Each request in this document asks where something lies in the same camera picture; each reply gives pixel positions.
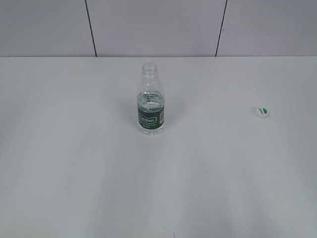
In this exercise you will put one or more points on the white green bottle cap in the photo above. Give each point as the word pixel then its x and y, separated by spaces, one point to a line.
pixel 261 112

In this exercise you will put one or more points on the clear Cestbon water bottle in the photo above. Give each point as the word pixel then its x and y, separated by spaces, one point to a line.
pixel 150 100

